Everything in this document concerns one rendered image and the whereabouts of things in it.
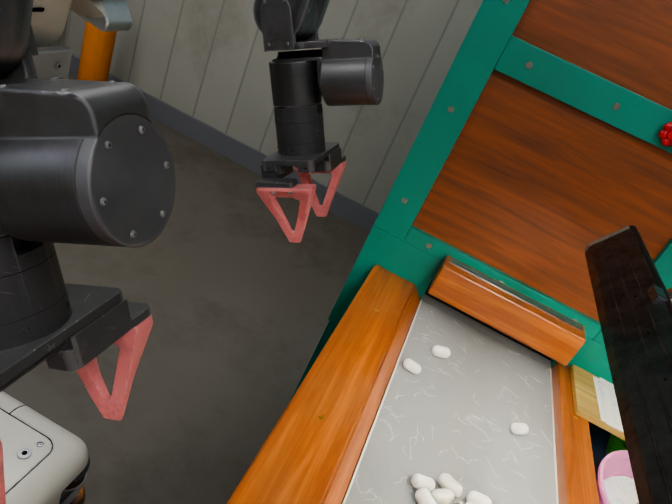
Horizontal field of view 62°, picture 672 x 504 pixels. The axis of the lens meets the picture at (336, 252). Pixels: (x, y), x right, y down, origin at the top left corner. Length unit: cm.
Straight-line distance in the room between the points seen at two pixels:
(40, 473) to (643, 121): 125
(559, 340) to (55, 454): 100
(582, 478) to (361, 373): 38
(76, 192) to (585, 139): 96
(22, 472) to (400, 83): 232
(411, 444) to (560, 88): 64
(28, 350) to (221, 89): 300
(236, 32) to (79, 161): 297
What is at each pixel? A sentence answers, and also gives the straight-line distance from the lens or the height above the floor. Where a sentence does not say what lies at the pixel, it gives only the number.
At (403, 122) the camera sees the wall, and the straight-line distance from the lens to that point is 294.
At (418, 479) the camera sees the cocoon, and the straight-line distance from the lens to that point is 82.
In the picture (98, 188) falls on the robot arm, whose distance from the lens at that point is 24.
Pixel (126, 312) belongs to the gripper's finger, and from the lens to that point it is 36.
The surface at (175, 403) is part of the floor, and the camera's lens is 178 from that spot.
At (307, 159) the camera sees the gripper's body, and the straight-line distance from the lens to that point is 64.
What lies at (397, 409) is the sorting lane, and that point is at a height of 74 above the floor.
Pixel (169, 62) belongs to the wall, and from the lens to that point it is 342.
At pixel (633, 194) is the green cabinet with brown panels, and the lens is 113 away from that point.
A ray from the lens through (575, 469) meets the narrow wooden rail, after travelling 102.
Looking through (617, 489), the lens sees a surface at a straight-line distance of 112.
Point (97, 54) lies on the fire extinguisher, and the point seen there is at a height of 33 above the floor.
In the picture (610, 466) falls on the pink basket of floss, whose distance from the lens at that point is 112.
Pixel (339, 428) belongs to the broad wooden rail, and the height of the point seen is 76.
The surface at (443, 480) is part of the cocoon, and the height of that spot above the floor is 76.
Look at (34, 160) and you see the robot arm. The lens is 26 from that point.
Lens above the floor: 132
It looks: 28 degrees down
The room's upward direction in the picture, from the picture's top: 25 degrees clockwise
